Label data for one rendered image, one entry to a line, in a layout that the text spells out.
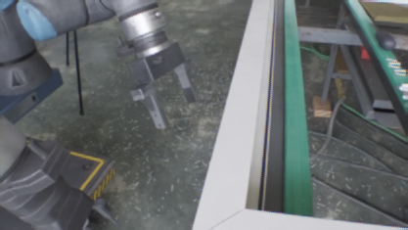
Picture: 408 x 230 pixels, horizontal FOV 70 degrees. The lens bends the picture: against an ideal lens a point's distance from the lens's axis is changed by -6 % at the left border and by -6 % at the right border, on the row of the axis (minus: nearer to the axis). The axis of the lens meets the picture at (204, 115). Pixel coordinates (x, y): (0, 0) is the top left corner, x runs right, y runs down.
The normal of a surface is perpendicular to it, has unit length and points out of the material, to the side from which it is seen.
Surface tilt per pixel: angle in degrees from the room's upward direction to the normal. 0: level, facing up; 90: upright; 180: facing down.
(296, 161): 0
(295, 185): 0
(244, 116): 0
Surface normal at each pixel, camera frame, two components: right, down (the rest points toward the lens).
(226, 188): -0.04, -0.80
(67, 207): 0.86, -0.27
